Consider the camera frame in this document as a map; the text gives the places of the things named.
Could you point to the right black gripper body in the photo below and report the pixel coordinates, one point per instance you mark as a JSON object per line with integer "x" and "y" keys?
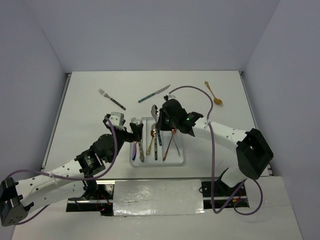
{"x": 169, "y": 123}

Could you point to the spoon with black handle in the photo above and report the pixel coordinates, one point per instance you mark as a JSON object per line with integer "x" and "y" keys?
{"x": 155, "y": 142}

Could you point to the ornate gold spoon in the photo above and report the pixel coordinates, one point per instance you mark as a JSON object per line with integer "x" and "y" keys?
{"x": 151, "y": 142}

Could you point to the copper fork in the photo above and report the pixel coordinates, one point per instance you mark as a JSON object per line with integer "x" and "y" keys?
{"x": 173, "y": 132}

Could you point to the spoon with teal handle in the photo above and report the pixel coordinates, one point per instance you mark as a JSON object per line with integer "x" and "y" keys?
{"x": 155, "y": 115}

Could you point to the iridescent rainbow knife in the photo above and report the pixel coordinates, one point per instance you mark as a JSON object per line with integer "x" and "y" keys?
{"x": 134, "y": 151}

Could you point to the ornate silver knife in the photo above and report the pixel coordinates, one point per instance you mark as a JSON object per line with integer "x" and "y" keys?
{"x": 141, "y": 150}

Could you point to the knife with teal handle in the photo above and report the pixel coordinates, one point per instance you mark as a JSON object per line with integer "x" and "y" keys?
{"x": 154, "y": 93}

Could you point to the fork with black handle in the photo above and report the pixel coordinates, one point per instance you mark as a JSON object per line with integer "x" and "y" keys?
{"x": 104, "y": 94}

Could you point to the plain silver fork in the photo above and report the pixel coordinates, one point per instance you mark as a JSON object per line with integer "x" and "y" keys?
{"x": 176, "y": 146}

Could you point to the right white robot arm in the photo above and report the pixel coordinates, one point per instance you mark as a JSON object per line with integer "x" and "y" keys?
{"x": 253, "y": 153}

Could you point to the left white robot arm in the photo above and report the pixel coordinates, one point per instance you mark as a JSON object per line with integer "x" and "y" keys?
{"x": 76, "y": 178}

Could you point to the white three-compartment cutlery tray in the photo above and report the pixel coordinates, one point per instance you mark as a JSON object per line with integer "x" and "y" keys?
{"x": 172, "y": 158}

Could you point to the white foil-covered base board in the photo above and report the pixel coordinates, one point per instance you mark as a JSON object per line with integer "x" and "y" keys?
{"x": 157, "y": 198}

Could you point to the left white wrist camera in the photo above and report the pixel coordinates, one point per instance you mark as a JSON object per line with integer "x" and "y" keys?
{"x": 117, "y": 119}

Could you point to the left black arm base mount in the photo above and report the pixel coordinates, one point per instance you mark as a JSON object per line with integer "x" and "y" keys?
{"x": 98, "y": 197}

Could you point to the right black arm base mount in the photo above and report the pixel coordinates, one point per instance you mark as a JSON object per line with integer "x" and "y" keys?
{"x": 221, "y": 194}

